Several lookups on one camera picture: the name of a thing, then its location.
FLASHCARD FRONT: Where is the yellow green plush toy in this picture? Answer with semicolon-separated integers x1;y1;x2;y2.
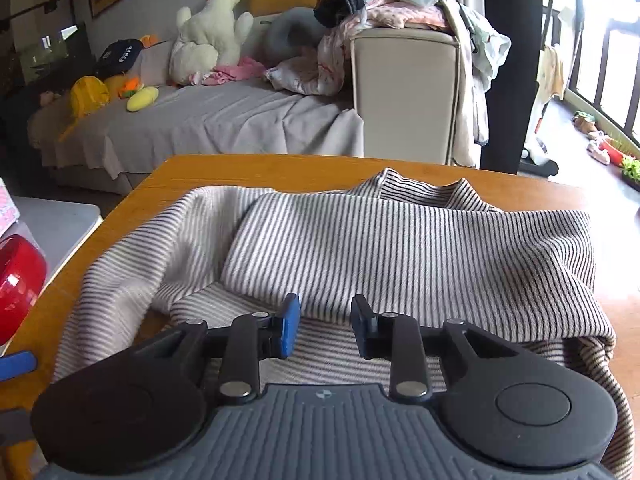
126;87;160;113

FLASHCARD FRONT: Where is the red bowl on sill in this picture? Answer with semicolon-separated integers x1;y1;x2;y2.
600;136;626;167

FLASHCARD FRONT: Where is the pink patterned box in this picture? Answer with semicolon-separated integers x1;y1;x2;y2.
0;179;20;236

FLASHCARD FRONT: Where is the grey neck pillow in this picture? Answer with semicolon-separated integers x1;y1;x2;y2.
264;6;326;66

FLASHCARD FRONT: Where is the pile of clothes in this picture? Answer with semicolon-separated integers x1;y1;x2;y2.
314;0;511;146

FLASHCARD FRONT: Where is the white plush duck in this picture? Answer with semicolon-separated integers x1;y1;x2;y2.
169;0;254;84

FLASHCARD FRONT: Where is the grey sheet covered sofa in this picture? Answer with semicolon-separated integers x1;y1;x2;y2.
27;44;363;195

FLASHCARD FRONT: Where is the red glossy container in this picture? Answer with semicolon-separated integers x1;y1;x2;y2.
0;234;47;346

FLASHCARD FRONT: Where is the orange plush toy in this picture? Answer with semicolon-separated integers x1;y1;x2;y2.
104;74;143;101

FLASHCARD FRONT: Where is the yellow bag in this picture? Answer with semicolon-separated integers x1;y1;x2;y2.
58;76;111;142

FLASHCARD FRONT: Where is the white vacuum cleaner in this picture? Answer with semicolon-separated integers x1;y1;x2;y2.
518;0;564;178

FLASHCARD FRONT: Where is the striped knit sweater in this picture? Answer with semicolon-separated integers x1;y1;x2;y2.
53;169;634;479

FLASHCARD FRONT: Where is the green plant tray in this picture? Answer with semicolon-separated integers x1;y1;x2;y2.
620;155;640;184

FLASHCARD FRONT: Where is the black cap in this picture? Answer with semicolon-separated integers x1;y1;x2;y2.
94;39;143;80

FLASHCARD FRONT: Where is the pink cloth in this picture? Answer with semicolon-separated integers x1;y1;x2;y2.
200;56;266;86

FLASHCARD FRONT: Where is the beige sofa armrest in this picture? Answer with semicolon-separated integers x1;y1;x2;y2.
350;28;461;165

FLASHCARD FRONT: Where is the floral white blanket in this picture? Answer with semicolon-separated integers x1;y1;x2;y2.
264;27;354;96

